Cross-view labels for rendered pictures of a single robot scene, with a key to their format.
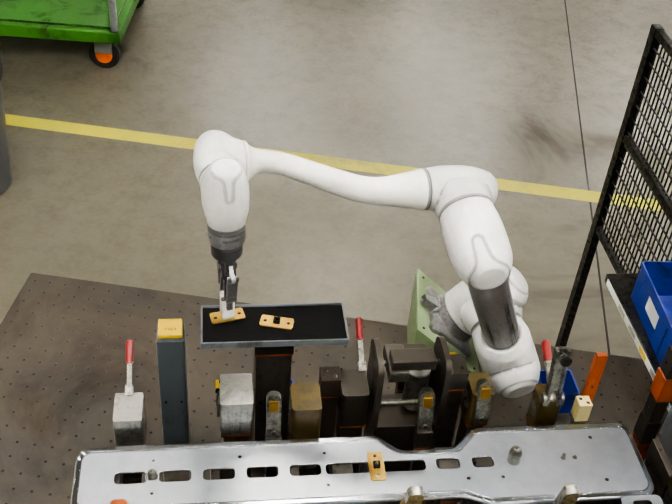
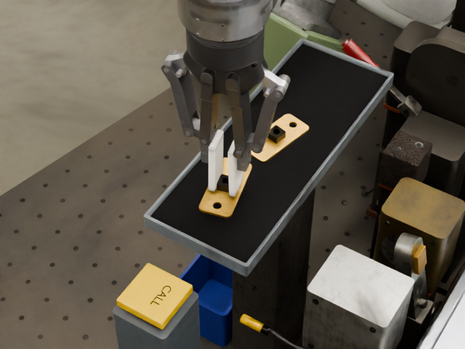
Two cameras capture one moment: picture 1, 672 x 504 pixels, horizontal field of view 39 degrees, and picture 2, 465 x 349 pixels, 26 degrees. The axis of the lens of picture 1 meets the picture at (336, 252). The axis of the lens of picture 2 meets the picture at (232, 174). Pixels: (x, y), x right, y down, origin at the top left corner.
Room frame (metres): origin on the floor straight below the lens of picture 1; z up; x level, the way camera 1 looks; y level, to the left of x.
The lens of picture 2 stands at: (1.22, 0.82, 2.04)
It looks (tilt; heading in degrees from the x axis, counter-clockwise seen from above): 48 degrees down; 311
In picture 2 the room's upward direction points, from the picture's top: straight up
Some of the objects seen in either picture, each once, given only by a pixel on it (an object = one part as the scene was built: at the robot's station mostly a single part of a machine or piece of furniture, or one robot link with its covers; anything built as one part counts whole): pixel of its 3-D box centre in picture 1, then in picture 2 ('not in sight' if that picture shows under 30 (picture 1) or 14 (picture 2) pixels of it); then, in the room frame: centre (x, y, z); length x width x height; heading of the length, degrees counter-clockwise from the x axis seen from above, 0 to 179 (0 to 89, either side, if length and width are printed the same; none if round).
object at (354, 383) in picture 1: (347, 428); (407, 221); (1.66, -0.07, 0.89); 0.12 x 0.07 x 0.38; 9
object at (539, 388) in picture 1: (533, 434); not in sight; (1.70, -0.57, 0.87); 0.10 x 0.07 x 0.35; 9
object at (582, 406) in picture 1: (568, 446); not in sight; (1.66, -0.66, 0.88); 0.04 x 0.04 x 0.37; 9
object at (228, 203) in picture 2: (227, 314); (225, 184); (1.73, 0.26, 1.20); 0.08 x 0.04 x 0.01; 113
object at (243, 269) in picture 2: (274, 324); (277, 145); (1.75, 0.14, 1.16); 0.37 x 0.14 x 0.02; 99
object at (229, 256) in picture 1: (226, 255); (225, 53); (1.72, 0.26, 1.39); 0.08 x 0.07 x 0.09; 23
